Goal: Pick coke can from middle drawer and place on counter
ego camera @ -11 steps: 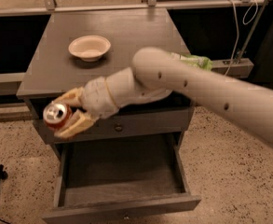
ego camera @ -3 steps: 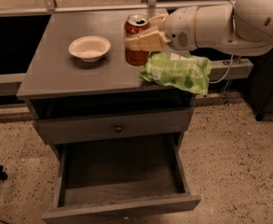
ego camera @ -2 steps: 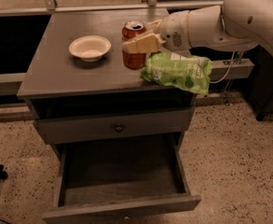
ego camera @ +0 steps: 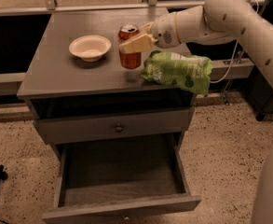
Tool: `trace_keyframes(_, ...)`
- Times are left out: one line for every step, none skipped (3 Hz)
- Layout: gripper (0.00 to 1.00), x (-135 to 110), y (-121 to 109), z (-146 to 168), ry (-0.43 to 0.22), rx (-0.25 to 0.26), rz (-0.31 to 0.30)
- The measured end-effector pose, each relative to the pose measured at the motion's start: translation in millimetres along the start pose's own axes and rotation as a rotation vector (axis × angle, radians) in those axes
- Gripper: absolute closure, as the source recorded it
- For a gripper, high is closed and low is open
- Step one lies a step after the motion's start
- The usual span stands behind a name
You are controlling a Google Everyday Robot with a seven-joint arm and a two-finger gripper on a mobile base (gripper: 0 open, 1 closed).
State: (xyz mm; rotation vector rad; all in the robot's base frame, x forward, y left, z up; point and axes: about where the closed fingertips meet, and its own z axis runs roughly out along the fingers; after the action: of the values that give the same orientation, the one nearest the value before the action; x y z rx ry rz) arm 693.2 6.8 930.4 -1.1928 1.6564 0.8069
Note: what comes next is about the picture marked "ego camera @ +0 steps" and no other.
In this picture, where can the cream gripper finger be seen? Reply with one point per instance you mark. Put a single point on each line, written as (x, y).
(146, 28)
(138, 43)

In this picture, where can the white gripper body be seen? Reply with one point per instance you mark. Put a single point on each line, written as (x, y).
(164, 30)

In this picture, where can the red coke can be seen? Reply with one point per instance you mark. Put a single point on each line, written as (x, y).
(129, 60)

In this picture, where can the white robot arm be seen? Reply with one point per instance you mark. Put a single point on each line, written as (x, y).
(212, 23)

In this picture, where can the round metal drawer knob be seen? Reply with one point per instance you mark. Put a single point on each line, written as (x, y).
(118, 128)

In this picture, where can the closed grey top drawer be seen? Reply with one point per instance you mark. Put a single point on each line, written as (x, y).
(99, 127)

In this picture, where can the grey wooden drawer cabinet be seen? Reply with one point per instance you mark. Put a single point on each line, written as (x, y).
(93, 103)

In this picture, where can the open grey middle drawer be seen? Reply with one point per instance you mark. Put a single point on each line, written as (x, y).
(123, 178)

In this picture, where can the green chip bag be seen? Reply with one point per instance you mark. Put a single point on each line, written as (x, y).
(186, 72)

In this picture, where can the white paper bowl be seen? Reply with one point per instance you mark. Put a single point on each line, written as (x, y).
(90, 48)

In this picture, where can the dark cabinet at right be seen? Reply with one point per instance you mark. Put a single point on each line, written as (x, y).
(260, 94)

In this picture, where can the grey metal rail frame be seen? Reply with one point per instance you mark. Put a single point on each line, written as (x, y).
(35, 36)

